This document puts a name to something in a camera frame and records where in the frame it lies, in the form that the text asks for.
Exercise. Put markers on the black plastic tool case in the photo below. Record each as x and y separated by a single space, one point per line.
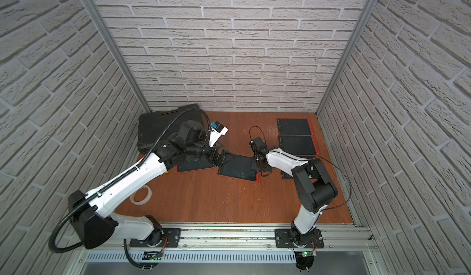
151 125

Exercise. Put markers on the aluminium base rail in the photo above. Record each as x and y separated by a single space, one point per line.
348 250

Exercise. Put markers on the white tape roll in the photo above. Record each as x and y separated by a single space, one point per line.
141 196

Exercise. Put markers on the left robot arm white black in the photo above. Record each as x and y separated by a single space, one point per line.
97 221

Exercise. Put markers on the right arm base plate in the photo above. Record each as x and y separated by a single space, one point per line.
288 238

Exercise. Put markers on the writing tablet red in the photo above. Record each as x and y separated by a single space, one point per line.
239 167
193 164

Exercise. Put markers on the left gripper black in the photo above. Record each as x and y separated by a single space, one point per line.
214 155

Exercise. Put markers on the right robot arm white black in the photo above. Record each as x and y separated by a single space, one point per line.
314 185

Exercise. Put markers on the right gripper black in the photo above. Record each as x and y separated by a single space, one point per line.
254 166

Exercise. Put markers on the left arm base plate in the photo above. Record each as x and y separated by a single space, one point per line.
170 235

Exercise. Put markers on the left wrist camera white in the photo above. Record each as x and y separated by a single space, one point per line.
216 130

